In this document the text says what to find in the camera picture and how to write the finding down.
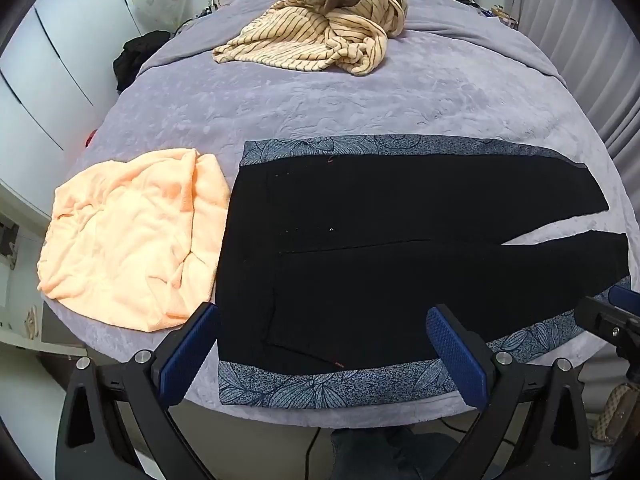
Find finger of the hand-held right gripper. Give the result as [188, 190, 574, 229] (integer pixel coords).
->
[574, 285, 640, 358]

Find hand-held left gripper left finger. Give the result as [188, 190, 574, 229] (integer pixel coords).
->
[56, 302, 236, 480]

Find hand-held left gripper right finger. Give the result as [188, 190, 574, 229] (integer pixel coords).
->
[425, 304, 593, 480]

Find black pants with floral trim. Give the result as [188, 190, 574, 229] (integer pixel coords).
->
[217, 135, 632, 409]

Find peach fleece towel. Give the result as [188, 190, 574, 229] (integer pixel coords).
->
[36, 147, 232, 333]

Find purple bed blanket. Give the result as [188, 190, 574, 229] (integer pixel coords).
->
[42, 0, 636, 428]

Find black clothes pile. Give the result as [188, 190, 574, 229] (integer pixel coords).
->
[113, 30, 172, 93]

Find white wardrobe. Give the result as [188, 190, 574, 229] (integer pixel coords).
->
[0, 0, 151, 201]

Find beige striped blanket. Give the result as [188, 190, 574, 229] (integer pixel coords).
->
[212, 0, 408, 77]

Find black cable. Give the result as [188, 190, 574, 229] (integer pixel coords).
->
[300, 427, 322, 480]

